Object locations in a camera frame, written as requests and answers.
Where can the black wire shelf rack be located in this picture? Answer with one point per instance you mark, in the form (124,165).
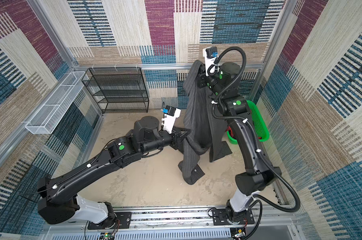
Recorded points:
(117,90)

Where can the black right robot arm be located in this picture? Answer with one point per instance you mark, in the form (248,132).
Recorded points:
(234,109)

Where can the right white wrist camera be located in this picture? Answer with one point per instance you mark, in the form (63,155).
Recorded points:
(210,54)

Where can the dark grey striped shirt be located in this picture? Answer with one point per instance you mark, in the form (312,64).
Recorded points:
(206,132)

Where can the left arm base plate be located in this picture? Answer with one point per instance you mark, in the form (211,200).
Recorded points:
(121,220)

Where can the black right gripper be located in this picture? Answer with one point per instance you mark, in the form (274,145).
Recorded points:
(202,77)

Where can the green plastic basket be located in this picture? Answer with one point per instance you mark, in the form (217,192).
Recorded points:
(260,126)

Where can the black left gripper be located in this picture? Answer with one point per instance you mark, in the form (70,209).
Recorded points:
(176,140)

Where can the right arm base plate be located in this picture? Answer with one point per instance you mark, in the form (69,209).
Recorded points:
(223,217)

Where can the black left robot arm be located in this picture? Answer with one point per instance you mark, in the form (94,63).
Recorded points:
(60,200)

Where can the white wire mesh tray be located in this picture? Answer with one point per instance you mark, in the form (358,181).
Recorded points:
(46,119)

